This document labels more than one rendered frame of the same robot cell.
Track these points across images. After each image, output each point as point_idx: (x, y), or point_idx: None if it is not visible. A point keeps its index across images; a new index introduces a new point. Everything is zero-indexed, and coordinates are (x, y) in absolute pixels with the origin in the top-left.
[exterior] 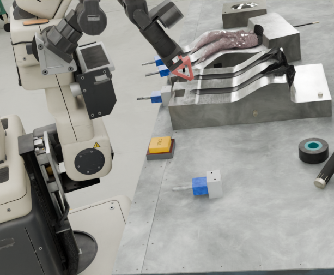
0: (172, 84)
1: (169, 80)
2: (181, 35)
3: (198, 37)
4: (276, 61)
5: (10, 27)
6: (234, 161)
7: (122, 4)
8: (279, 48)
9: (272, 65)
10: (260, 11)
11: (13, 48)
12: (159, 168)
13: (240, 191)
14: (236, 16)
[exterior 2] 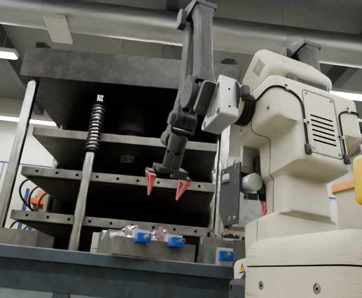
0: (194, 255)
1: (178, 255)
2: (16, 245)
3: (110, 232)
4: (235, 235)
5: (347, 99)
6: None
7: (183, 149)
8: (212, 233)
9: (238, 236)
10: (52, 239)
11: (356, 118)
12: None
13: None
14: (42, 237)
